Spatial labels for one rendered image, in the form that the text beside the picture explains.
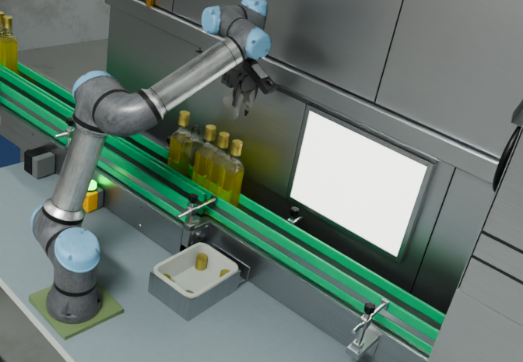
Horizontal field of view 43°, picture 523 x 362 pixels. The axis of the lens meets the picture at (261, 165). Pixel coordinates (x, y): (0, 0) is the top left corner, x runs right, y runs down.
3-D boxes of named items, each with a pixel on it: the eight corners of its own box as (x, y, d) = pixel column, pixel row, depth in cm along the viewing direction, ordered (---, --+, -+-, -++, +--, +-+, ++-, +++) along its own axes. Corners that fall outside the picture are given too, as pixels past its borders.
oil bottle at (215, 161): (223, 209, 224) (233, 153, 214) (212, 215, 220) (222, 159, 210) (212, 202, 227) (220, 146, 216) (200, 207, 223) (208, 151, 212)
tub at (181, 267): (238, 288, 209) (242, 266, 205) (187, 321, 193) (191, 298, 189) (198, 261, 218) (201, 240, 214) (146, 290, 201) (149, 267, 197)
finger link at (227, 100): (222, 114, 204) (230, 86, 201) (236, 121, 201) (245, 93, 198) (215, 114, 201) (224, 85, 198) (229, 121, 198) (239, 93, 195)
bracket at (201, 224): (208, 238, 219) (212, 221, 216) (188, 249, 212) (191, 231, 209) (201, 233, 221) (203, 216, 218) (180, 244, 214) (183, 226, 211)
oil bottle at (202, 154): (211, 201, 227) (220, 146, 217) (200, 207, 223) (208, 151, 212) (199, 194, 230) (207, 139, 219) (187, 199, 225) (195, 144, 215)
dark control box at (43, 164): (55, 173, 249) (55, 154, 245) (36, 181, 243) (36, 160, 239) (42, 164, 253) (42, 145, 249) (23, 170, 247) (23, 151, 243)
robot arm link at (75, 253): (63, 298, 177) (65, 260, 170) (43, 267, 185) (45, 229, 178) (105, 286, 184) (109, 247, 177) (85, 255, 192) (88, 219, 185)
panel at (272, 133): (404, 259, 199) (438, 161, 182) (399, 263, 197) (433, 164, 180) (188, 138, 242) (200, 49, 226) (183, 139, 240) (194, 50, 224)
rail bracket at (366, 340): (377, 353, 191) (398, 292, 180) (345, 384, 178) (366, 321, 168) (363, 343, 193) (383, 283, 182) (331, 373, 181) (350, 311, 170)
